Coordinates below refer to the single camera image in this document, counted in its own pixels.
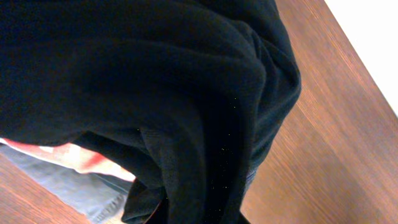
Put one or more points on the red printed t-shirt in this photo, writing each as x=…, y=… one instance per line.
x=74, y=157

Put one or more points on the grey folded garment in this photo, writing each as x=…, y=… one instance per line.
x=98, y=197

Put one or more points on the black leggings red waistband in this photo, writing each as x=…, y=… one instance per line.
x=186, y=95

